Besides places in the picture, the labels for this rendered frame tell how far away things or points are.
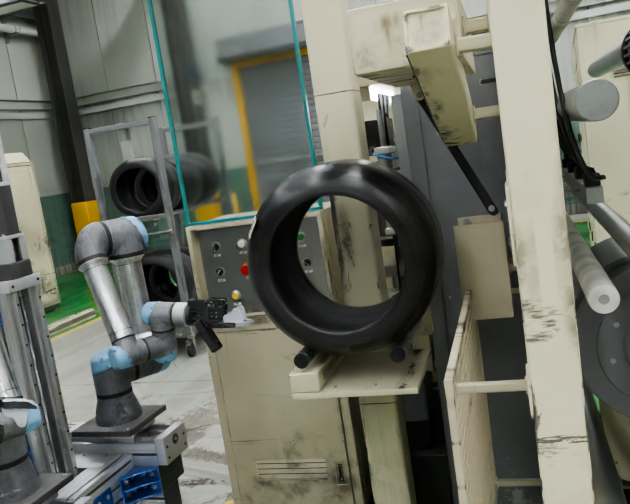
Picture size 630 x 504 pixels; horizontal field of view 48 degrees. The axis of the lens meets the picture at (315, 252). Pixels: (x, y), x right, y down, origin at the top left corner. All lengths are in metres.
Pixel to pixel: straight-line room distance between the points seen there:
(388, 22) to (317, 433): 1.70
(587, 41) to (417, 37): 3.86
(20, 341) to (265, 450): 1.15
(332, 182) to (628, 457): 1.42
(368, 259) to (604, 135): 3.26
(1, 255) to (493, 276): 1.44
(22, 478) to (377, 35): 1.42
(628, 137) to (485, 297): 3.26
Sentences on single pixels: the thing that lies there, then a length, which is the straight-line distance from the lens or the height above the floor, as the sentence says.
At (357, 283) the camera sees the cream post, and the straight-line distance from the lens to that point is 2.34.
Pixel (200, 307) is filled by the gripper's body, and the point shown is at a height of 1.06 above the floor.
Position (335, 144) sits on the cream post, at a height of 1.50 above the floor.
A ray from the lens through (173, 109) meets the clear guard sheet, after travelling 2.81.
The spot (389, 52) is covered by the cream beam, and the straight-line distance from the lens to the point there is 1.65.
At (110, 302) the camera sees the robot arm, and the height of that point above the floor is 1.12.
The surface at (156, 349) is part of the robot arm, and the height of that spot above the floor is 0.95.
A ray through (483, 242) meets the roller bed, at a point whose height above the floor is 1.14.
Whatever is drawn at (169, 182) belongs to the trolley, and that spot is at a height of 1.41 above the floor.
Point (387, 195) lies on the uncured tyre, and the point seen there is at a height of 1.34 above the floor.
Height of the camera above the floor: 1.49
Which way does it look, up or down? 8 degrees down
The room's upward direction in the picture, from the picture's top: 9 degrees counter-clockwise
